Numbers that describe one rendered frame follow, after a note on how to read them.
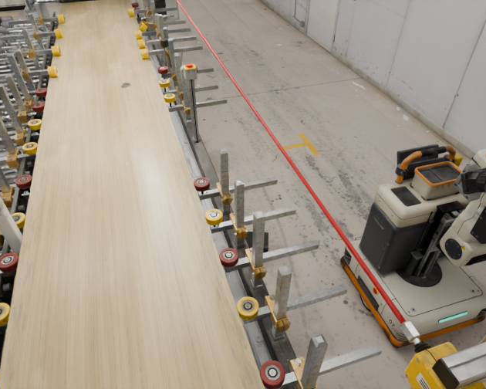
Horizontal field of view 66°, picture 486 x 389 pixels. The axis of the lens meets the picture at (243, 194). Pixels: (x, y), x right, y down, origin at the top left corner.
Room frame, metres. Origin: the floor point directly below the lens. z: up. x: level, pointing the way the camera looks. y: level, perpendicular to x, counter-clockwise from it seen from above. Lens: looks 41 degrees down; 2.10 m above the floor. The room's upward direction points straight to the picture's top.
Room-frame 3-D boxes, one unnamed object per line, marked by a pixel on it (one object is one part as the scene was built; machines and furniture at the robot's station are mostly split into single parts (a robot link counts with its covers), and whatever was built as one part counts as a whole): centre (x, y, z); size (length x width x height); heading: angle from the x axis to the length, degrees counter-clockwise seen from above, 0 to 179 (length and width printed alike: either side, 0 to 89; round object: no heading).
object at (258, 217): (0.99, -0.06, 0.91); 0.04 x 0.04 x 0.48; 18
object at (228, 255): (0.99, 0.06, 0.85); 0.08 x 0.08 x 0.11
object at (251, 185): (1.53, 0.02, 0.81); 0.43 x 0.03 x 0.04; 108
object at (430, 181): (1.52, -1.02, 0.87); 0.23 x 0.15 x 0.11; 107
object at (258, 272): (1.01, -0.05, 0.83); 0.14 x 0.06 x 0.05; 18
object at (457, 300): (1.41, -1.06, 0.16); 0.67 x 0.64 x 0.25; 17
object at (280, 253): (1.05, -0.13, 0.83); 0.43 x 0.03 x 0.04; 108
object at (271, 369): (0.52, -0.09, 0.85); 0.08 x 0.08 x 0.11
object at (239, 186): (1.23, 0.02, 0.87); 0.04 x 0.04 x 0.48; 18
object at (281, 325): (0.77, -0.13, 0.83); 0.14 x 0.06 x 0.05; 18
